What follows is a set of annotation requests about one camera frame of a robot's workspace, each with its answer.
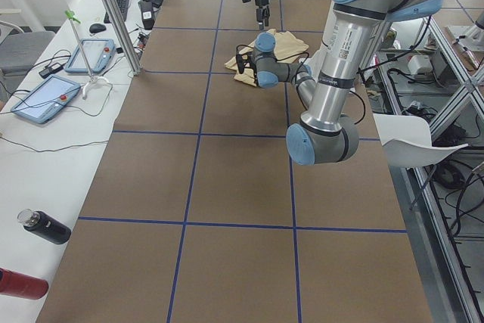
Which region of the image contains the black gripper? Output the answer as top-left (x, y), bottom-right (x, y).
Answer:
top-left (242, 0), bottom-right (270, 30)
top-left (234, 52), bottom-right (256, 83)

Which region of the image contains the yellow long sleeve shirt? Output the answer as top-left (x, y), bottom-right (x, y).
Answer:
top-left (224, 29), bottom-right (309, 87)

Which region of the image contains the black keyboard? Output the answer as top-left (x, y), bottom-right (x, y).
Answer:
top-left (116, 0), bottom-right (131, 21)

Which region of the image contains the black computer mouse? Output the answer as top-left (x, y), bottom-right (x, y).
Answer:
top-left (89, 23), bottom-right (107, 34)

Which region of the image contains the white stand with green clip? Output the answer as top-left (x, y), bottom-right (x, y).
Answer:
top-left (65, 10), bottom-right (112, 100)

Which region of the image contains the white curved plastic sheet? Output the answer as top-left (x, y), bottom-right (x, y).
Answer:
top-left (374, 114), bottom-right (468, 168)

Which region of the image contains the blue teach pendant near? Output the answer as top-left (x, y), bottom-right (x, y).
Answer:
top-left (11, 75), bottom-right (81, 124)

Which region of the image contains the black water bottle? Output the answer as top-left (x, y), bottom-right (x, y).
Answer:
top-left (17, 209), bottom-right (71, 245)

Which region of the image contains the red water bottle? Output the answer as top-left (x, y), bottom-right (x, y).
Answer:
top-left (1, 269), bottom-right (49, 300)

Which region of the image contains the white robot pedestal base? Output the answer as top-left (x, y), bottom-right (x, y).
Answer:
top-left (307, 3), bottom-right (362, 91)

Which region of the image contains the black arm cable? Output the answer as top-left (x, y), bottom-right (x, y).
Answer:
top-left (236, 45), bottom-right (368, 126)

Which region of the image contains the aluminium frame post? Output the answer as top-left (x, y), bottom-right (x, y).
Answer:
top-left (101, 0), bottom-right (141, 76)

